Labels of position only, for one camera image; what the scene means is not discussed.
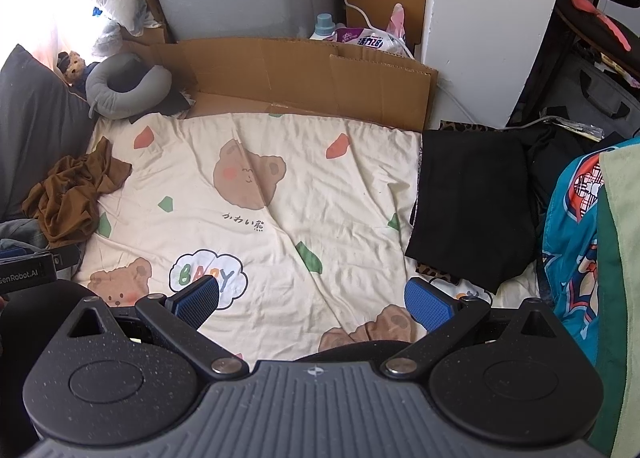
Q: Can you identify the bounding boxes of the brown printed t-shirt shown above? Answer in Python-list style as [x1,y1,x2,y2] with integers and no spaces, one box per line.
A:
[22,137,132,248]

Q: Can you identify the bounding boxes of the grey denim garment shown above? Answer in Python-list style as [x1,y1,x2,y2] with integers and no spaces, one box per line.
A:
[0,218,49,252]

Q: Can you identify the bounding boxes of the black folded garment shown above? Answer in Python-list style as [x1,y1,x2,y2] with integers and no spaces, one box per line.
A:
[406,129,548,293]

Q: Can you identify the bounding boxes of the blue cartoon print cloth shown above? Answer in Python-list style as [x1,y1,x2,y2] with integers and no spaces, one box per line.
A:
[542,139,639,363]

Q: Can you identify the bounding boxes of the dark grey pillow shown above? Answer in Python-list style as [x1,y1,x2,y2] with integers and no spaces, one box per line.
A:
[0,45,96,221]

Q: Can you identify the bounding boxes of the cream bear print bedsheet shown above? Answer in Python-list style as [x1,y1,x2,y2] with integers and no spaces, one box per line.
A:
[71,112,542,364]

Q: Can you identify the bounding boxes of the leopard print cloth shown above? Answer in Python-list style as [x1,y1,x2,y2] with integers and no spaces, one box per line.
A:
[438,120,495,133]

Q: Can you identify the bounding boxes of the green cloth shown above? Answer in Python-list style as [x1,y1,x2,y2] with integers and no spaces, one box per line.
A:
[590,144,639,457]

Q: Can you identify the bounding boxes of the grey neck pillow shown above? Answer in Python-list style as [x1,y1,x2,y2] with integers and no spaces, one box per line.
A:
[86,52,172,120]

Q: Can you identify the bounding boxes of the small teddy bear toy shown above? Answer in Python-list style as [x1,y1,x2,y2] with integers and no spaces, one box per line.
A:
[56,51,98,90]

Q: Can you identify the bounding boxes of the dark grey bag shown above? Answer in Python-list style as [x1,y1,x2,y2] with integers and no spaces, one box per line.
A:
[542,56,639,139]

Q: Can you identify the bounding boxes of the brown cardboard sheet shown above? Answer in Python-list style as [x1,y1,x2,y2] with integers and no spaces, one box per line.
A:
[124,37,437,132]

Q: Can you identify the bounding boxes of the purple white plastic bag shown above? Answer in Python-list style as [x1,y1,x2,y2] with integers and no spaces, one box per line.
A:
[335,28,412,58]

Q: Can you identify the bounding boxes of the detergent bottle blue cap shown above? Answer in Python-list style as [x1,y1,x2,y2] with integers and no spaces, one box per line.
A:
[310,12,336,40]

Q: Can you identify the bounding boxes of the pink handled tool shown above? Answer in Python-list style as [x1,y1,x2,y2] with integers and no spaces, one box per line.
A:
[572,0,631,51]

